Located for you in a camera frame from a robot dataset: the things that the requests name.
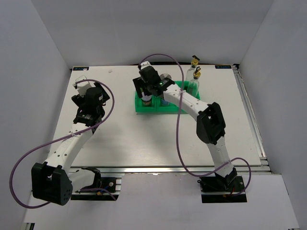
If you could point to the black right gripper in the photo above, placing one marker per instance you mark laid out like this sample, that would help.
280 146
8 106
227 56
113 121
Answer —
138 84

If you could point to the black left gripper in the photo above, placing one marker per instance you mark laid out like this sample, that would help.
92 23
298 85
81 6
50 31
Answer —
79 101

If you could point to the red-label lid small jar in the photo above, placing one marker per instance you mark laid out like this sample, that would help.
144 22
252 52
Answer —
146 101

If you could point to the silver-lid white powder jar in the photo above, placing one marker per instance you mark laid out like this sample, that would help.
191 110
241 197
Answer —
165 75

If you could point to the blue-label white shaker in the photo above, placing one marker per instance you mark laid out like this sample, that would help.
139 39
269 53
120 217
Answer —
164 102

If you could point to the glass cruet with dark spice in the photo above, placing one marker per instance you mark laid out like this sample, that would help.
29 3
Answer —
193 66

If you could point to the clear glass cruet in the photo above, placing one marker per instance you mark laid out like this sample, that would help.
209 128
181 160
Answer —
193 85

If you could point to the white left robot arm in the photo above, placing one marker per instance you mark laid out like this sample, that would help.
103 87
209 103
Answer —
51 180

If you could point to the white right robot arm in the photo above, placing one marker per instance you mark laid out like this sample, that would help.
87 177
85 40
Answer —
210 124

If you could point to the green three-compartment tray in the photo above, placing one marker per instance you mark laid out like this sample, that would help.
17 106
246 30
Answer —
155 108

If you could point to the right blue table sticker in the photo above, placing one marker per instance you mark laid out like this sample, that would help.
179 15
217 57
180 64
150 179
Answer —
223 66

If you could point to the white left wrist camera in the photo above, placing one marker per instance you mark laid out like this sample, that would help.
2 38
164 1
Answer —
82 87

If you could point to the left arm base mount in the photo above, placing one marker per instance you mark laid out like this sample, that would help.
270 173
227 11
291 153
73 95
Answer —
103 185

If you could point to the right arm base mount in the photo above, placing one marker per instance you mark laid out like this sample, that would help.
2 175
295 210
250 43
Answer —
213 192

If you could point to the aluminium side rail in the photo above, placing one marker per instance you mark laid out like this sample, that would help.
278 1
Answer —
264 167

